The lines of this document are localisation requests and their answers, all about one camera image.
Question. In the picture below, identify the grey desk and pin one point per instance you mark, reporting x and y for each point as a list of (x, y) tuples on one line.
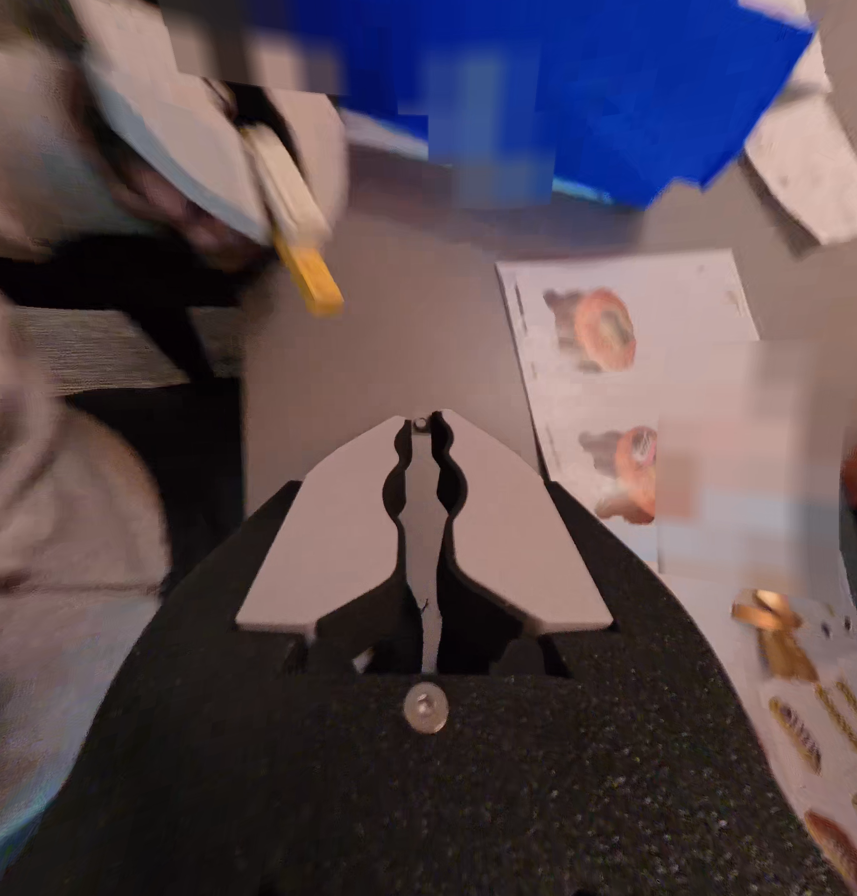
[(400, 336)]

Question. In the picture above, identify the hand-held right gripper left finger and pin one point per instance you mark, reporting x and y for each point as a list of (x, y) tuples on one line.
[(323, 553)]

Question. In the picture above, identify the person's left hand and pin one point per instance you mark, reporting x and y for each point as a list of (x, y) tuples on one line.
[(222, 245)]

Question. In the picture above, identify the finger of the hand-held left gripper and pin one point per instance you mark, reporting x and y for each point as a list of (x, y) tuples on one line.
[(183, 154), (320, 154)]

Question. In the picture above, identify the printed white paper slip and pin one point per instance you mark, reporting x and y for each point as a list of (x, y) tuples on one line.
[(813, 175)]

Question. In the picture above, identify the person's left forearm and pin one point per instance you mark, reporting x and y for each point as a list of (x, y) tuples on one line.
[(36, 154)]

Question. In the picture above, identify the white toy brick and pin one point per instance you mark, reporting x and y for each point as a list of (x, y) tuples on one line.
[(288, 189)]

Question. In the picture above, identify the blue plastic bin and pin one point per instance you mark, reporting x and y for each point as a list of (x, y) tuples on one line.
[(645, 91)]

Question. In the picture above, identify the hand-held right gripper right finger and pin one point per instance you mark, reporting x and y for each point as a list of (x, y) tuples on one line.
[(526, 553)]

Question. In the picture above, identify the gold toy strip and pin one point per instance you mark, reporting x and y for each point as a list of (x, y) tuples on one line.
[(764, 609), (789, 658)]

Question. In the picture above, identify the toy instruction sheet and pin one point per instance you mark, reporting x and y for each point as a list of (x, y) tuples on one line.
[(596, 406)]

